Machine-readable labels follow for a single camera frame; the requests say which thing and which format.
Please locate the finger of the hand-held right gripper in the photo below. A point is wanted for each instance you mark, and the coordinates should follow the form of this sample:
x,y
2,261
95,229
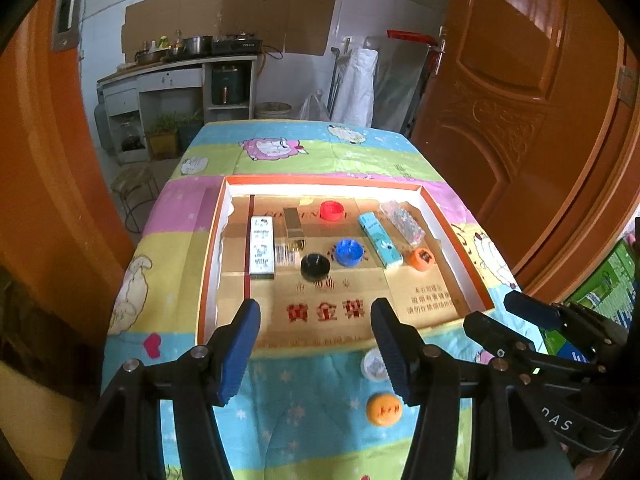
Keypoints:
x,y
495,335
532,307

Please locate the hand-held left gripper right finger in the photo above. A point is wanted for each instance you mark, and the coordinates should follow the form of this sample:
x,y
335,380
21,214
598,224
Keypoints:
x,y
395,355

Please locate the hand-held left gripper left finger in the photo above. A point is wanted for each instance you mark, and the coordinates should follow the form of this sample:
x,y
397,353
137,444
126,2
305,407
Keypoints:
x,y
240,350

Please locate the white bottle cap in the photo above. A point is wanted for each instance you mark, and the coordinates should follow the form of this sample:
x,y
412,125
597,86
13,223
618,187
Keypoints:
x,y
372,365

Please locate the orange cap with black mark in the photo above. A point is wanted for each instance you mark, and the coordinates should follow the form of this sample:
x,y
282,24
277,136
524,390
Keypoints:
x,y
421,259

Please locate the white cartoon tin box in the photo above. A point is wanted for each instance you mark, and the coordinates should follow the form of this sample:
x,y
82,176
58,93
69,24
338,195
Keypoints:
x,y
262,247

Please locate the black bottle cap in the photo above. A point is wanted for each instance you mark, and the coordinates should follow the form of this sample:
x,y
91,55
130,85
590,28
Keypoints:
x,y
315,267

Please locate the blue bottle cap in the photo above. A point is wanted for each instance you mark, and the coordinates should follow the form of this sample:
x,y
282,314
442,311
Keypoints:
x,y
349,252

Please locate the clear plastic pin box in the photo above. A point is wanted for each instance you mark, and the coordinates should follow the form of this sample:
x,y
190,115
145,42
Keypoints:
x,y
402,222

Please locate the red bottle cap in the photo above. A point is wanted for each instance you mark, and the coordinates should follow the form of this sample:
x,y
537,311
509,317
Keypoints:
x,y
331,211

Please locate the shallow orange-rimmed cardboard box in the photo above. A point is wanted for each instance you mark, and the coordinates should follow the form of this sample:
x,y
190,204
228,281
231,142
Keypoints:
x,y
325,187

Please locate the person's right hand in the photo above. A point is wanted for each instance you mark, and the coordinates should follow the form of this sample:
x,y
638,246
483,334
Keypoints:
x,y
592,466

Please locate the orange bottle cap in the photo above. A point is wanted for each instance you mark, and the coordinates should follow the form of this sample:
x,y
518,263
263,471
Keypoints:
x,y
384,409

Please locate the green printed carton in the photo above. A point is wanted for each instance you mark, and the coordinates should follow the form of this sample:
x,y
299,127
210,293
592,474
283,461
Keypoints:
x,y
607,280

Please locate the golden cardboard liner sheet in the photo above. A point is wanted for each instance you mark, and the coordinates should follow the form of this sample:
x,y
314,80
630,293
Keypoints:
x,y
320,295

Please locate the teal slim box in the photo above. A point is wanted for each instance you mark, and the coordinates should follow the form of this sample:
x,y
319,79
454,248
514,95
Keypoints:
x,y
380,240

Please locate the small gold box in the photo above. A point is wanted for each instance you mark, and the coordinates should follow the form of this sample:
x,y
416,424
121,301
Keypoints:
x,y
295,227

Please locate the cartoon printed blanket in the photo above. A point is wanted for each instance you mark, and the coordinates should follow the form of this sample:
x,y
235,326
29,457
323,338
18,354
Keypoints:
x,y
300,155

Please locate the brown panelled wooden door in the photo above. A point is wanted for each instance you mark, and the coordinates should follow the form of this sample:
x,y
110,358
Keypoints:
x,y
500,85

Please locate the planter box with greens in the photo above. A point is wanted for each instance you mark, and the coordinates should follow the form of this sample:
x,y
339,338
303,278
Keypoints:
x,y
172,135

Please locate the glass jar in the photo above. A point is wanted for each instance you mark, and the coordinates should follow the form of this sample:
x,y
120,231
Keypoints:
x,y
132,137

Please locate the woven basket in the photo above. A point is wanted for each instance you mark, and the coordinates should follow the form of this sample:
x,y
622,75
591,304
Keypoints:
x,y
272,110

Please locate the metal door hinge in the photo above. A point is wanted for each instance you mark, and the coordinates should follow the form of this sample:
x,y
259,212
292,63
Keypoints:
x,y
629,85

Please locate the clear plastic bag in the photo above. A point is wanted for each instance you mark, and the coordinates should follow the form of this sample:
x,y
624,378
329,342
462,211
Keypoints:
x,y
314,107

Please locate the dark air fryer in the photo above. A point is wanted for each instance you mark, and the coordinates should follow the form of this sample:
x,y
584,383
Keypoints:
x,y
228,85

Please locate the white sack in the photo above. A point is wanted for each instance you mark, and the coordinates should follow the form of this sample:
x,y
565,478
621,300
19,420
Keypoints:
x,y
355,90

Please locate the plain orange wooden door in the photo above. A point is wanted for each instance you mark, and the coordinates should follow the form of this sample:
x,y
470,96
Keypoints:
x,y
40,160

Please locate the kitchen counter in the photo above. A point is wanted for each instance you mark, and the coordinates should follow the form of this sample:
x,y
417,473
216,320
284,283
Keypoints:
x,y
165,80

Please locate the red paper strip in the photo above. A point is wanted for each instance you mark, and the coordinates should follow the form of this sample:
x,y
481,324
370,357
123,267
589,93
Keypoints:
x,y
410,37

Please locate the black gas stove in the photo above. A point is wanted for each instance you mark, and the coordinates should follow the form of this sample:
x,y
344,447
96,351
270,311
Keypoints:
x,y
237,45

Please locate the dark frying pan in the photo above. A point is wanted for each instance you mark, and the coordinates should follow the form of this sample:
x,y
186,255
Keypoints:
x,y
152,56

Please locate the steel cooking pot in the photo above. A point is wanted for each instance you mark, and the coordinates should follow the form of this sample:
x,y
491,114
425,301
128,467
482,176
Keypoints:
x,y
196,45

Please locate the yellow-capped bottle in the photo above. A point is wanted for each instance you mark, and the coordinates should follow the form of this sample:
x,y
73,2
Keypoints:
x,y
163,42

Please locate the metal door latch plate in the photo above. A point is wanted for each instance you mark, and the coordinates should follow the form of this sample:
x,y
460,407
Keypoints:
x,y
67,10

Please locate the brown door frame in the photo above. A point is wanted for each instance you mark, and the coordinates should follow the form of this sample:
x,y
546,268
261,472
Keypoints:
x,y
590,210

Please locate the metal frame stool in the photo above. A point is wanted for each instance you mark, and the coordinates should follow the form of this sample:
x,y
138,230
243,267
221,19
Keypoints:
x,y
135,185

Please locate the cardboard wall panels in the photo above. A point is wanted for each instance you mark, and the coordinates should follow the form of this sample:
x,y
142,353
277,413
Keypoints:
x,y
250,15

